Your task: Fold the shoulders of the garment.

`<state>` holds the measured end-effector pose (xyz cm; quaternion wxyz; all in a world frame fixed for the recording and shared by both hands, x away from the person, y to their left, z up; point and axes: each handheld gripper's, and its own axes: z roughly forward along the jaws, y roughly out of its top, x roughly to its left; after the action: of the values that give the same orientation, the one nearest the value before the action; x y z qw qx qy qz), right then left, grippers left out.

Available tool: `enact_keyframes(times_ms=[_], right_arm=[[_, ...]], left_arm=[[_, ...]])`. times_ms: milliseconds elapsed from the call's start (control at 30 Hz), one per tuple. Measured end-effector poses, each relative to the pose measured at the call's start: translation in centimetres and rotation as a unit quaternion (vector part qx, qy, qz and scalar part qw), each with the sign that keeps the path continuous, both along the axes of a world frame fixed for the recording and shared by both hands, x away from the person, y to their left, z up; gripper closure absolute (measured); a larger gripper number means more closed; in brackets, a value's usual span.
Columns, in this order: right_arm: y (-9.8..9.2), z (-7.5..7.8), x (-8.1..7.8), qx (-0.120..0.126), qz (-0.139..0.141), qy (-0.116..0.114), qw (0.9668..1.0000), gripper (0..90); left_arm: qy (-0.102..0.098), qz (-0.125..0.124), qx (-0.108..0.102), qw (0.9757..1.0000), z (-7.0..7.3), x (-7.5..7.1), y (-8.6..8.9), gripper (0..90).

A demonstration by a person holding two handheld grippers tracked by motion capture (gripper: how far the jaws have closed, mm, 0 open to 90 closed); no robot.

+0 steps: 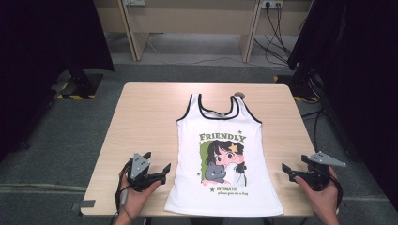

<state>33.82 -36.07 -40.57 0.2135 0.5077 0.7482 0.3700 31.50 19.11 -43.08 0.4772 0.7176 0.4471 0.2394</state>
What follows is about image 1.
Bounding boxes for black metal stand base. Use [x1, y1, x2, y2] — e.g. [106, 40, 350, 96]
[273, 62, 325, 104]
[51, 68, 104, 101]

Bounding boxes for black curtain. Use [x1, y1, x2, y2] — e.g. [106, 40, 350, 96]
[287, 0, 398, 214]
[0, 0, 115, 162]

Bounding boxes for person's left hand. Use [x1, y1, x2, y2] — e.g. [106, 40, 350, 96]
[120, 175, 162, 219]

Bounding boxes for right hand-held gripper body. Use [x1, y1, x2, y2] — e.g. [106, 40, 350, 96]
[289, 151, 346, 191]

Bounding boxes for person's right hand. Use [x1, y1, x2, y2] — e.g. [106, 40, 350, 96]
[295, 167, 341, 218]

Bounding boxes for white floor cable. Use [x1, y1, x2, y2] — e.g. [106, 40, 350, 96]
[137, 29, 283, 69]

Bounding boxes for white printed tank top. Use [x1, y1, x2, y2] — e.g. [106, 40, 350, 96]
[163, 93, 284, 218]

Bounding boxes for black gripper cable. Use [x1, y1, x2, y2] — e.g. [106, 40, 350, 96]
[110, 158, 133, 225]
[327, 170, 345, 210]

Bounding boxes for black floor cables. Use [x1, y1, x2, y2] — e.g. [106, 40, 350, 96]
[300, 106, 328, 153]

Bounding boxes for grey tape strip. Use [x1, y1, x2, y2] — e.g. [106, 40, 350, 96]
[70, 200, 97, 212]

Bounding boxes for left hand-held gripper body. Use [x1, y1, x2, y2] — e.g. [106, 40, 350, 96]
[126, 152, 166, 192]

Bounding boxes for black plugged power cables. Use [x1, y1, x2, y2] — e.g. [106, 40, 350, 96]
[253, 2, 306, 68]

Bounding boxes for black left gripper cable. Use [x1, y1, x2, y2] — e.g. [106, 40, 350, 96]
[110, 158, 133, 225]

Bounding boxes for beige wooden desk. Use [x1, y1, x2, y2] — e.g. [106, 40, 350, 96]
[93, 0, 314, 64]

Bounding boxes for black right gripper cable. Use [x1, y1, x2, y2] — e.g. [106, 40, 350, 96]
[327, 170, 345, 210]

